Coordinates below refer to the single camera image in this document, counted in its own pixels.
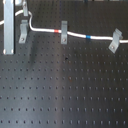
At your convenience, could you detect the grey right cable clip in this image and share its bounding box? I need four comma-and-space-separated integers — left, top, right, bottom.
109, 29, 123, 53

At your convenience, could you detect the white cable with coloured marks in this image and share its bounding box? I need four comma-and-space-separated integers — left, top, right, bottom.
0, 12, 128, 44

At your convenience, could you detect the grey left cable clip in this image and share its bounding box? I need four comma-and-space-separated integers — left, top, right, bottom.
19, 20, 28, 44

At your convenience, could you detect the grey middle cable clip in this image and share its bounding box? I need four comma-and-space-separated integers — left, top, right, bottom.
61, 21, 68, 45

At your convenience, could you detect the grey cable clip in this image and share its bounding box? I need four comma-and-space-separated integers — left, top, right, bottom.
61, 21, 68, 45
109, 29, 123, 53
19, 20, 28, 44
22, 0, 28, 17

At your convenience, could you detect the grey top cable clip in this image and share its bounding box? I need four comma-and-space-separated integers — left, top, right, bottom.
22, 0, 28, 17

